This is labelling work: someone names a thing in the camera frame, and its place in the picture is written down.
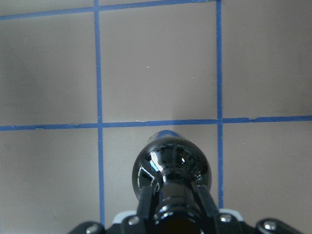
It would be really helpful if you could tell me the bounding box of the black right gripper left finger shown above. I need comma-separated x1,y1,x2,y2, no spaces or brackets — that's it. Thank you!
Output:
136,186,153,227

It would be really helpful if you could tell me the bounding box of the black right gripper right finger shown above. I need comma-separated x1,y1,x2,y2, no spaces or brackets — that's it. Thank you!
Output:
195,185,219,218

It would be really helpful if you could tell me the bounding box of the dark wine bottle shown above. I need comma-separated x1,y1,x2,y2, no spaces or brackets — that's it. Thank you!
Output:
132,130,212,234

